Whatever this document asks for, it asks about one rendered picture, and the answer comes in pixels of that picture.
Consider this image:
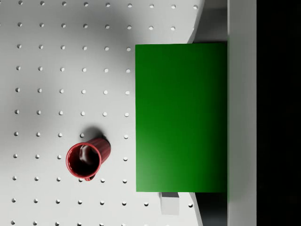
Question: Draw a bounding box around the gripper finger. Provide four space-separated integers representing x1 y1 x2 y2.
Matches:
189 192 228 226
187 0 228 44

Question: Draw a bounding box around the green cube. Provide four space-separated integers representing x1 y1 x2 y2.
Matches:
135 43 228 193

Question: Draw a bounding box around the grey cube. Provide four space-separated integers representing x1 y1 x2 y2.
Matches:
159 192 180 215

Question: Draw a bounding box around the red mug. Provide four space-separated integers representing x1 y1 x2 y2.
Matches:
65 138 111 182

